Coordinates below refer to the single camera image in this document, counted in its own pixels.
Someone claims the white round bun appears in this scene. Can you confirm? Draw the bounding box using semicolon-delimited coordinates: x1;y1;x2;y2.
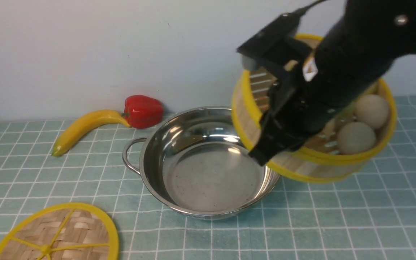
336;122;377;155
354;94;390;130

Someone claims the woven bamboo steamer lid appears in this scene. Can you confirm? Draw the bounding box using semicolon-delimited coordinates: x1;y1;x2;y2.
0;202;120;260

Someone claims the yellow plastic banana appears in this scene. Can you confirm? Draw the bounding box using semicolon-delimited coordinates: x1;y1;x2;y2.
51;110;130;157

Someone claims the white round bun lower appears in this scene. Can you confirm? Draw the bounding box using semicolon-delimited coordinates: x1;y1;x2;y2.
336;122;377;155

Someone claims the black camera cable right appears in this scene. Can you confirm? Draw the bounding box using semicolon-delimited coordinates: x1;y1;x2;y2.
293;0;329;17

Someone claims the white round bun upper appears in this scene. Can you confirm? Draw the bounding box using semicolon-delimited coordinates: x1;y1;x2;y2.
354;94;390;130

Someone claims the green checkered tablecloth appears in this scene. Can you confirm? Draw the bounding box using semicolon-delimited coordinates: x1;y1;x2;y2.
0;95;416;260

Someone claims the bamboo steamer basket yellow rim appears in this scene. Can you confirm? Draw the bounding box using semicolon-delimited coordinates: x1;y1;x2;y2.
231;33;398;183

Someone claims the red bell pepper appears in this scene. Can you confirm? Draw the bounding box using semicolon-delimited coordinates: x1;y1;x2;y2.
123;95;164;129

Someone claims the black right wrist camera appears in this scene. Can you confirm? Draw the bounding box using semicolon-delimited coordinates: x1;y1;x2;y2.
237;12;312;80

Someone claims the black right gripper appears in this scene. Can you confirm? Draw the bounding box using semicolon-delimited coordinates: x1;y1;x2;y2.
248;0;416;166

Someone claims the stainless steel two-handled pot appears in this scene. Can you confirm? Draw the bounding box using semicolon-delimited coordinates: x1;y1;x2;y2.
122;106;280;220

